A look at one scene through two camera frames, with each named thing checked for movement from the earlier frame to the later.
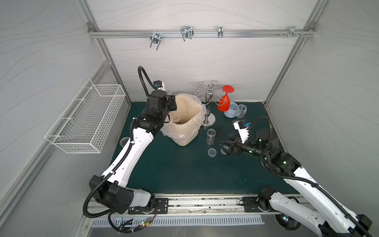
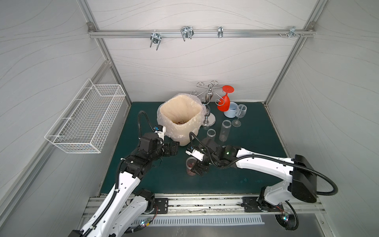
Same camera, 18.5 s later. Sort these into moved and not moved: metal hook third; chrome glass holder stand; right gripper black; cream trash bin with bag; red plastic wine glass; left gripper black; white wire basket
Moved: right gripper black; left gripper black
Not moved: red plastic wine glass; chrome glass holder stand; metal hook third; cream trash bin with bag; white wire basket
